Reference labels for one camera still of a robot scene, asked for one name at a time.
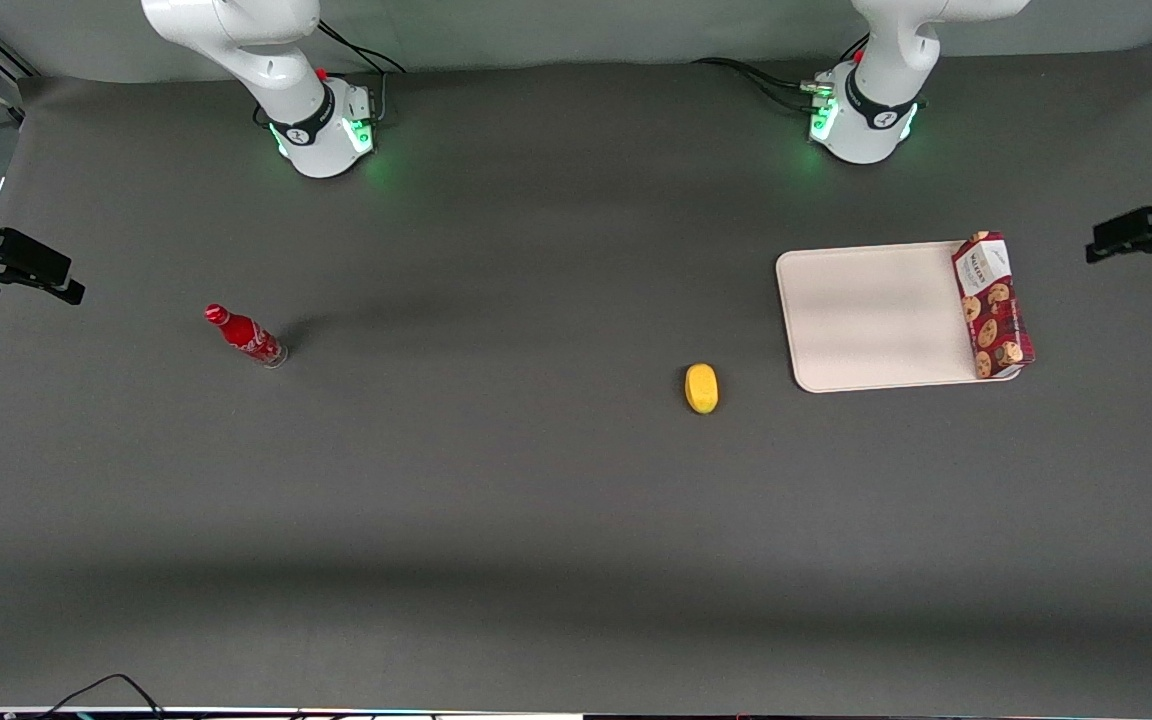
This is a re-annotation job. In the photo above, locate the beige plastic tray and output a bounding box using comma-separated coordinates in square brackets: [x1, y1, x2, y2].
[775, 240, 1023, 394]

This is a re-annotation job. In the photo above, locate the yellow lemon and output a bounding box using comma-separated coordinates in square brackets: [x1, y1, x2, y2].
[684, 363, 720, 415]

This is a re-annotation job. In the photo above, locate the red cookie box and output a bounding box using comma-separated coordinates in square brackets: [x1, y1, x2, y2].
[951, 231, 1036, 380]

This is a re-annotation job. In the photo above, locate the thin black table edge cable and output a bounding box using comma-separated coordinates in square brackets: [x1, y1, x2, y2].
[4, 673, 169, 720]

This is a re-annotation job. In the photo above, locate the black left arm base cable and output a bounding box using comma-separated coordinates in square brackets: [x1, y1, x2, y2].
[688, 32, 872, 114]

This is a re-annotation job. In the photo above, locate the black arm base cable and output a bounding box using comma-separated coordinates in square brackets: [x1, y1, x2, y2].
[688, 32, 872, 114]
[253, 18, 408, 131]

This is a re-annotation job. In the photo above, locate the black right arm base cable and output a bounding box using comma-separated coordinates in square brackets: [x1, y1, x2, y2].
[253, 18, 408, 131]

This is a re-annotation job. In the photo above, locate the red cola bottle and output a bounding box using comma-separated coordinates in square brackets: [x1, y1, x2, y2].
[203, 303, 289, 369]

